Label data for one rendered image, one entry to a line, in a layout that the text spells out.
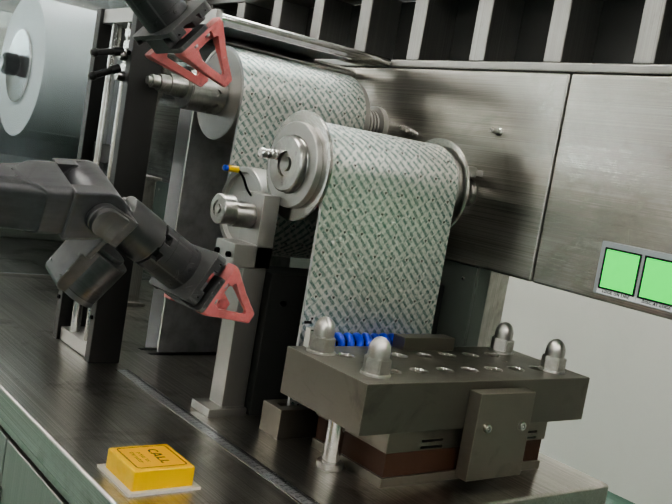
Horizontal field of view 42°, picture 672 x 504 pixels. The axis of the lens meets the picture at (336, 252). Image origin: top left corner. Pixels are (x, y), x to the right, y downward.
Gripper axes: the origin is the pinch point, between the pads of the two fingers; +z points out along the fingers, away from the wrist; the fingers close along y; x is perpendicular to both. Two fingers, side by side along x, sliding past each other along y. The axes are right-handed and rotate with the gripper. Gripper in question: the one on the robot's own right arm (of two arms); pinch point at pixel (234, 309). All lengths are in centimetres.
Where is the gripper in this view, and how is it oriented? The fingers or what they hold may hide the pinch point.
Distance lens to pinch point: 109.3
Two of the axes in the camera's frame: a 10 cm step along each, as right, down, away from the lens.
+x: 5.4, -8.1, 2.4
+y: 6.0, 1.7, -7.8
